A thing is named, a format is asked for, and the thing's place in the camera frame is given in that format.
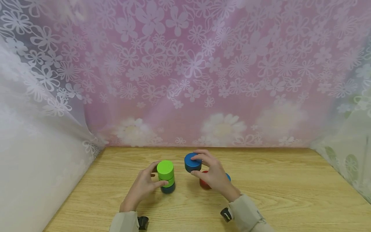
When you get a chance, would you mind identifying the person's right forearm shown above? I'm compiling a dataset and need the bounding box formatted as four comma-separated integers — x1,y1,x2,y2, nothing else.
228,193,276,232

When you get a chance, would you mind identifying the person's left forearm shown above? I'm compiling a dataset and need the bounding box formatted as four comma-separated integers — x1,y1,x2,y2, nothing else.
109,210,140,232

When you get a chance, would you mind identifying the dark blue cylinder block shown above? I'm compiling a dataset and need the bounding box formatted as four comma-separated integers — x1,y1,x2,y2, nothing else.
160,183,176,194

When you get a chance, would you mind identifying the red cylinder block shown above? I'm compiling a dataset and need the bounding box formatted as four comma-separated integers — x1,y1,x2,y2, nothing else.
199,170,212,190

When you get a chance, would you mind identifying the person's left hand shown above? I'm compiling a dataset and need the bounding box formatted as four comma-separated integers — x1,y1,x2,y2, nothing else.
119,161,169,213

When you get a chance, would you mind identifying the person's right hand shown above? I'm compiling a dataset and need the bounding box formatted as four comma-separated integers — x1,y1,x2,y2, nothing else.
190,149,242,203

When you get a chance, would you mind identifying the green cylinder block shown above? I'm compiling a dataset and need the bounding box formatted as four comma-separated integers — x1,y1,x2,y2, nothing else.
157,160,175,181
161,176,176,188

